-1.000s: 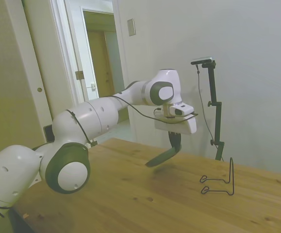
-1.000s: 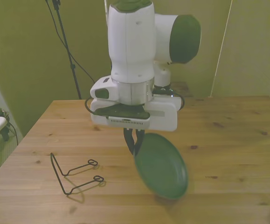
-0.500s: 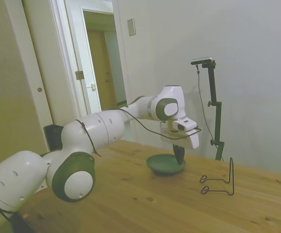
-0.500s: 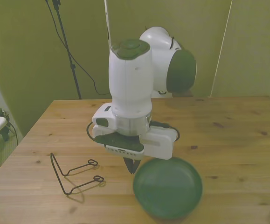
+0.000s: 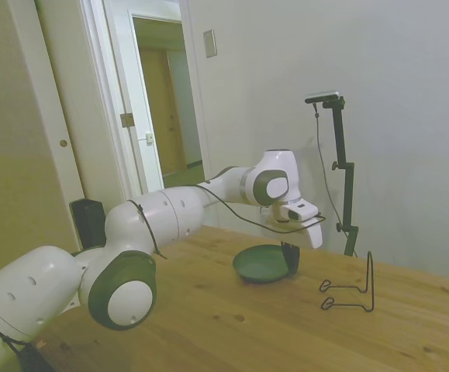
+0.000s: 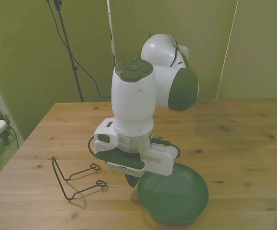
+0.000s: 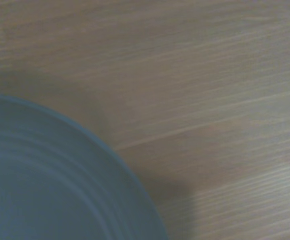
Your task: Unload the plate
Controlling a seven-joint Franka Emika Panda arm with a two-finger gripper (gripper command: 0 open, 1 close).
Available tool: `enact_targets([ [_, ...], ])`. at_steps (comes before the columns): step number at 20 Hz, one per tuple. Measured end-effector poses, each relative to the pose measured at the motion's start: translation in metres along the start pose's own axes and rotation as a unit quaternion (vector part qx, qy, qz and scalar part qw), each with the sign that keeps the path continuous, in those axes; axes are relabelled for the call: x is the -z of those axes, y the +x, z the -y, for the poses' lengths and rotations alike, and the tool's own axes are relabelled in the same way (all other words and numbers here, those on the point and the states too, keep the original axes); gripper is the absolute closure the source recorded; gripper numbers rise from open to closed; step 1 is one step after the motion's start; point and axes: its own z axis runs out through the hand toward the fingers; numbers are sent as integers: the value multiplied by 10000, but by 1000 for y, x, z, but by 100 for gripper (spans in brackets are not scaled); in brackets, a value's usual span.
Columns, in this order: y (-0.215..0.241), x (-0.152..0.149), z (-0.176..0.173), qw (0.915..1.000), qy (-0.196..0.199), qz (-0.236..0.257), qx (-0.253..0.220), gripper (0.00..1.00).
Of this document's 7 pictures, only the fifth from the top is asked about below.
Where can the metal door latch plate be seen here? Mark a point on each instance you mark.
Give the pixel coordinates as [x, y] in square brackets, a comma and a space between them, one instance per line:
[127, 120]

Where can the beige closet door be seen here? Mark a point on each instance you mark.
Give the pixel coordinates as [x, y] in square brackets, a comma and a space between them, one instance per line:
[18, 135]

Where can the grey wall switch plate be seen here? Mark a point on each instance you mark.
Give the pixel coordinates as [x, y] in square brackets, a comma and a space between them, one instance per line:
[209, 43]

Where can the grey exterior camera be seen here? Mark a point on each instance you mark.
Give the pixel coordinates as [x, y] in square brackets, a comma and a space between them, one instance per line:
[323, 97]

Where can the black jointed camera stand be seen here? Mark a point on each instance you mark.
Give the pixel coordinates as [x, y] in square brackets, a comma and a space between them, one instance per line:
[348, 193]

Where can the white open door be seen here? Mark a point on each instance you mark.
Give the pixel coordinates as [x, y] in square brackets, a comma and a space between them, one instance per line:
[92, 97]

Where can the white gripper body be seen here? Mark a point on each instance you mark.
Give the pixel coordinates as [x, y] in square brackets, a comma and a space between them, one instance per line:
[313, 237]

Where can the white door frame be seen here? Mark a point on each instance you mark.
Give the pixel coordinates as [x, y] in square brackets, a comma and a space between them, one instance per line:
[197, 116]

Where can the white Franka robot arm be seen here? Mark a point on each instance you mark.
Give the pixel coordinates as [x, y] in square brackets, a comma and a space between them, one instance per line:
[170, 217]

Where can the dark green round plate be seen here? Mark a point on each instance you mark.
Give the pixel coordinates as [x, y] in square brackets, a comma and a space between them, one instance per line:
[259, 267]

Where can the wooden hallway door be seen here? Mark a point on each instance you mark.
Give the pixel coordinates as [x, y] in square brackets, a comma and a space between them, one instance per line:
[158, 116]

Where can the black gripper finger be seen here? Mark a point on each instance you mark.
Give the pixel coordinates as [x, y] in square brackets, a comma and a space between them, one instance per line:
[294, 259]
[286, 252]

